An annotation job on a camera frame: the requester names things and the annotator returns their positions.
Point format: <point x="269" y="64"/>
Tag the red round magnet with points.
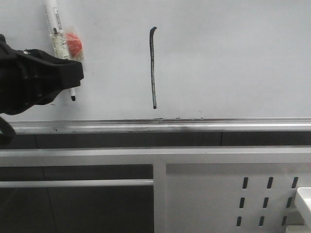
<point x="74" y="44"/>

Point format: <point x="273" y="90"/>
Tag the aluminium whiteboard tray rail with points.
<point x="163" y="126"/>

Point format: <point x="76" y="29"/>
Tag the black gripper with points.
<point x="33" y="77"/>

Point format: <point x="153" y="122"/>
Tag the white upper plastic tray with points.
<point x="303" y="204"/>

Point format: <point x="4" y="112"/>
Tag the white lower plastic tray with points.
<point x="297" y="229"/>

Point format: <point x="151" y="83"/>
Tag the white metal stand frame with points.
<point x="106" y="190"/>

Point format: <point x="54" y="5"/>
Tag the white perforated pegboard panel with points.
<point x="234" y="198"/>

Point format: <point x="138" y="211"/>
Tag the white plastic tray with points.
<point x="303" y="204"/>
<point x="297" y="229"/>

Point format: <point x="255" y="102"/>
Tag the white whiteboard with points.
<point x="146" y="59"/>

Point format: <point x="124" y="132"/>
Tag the white whiteboard marker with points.
<point x="56" y="31"/>

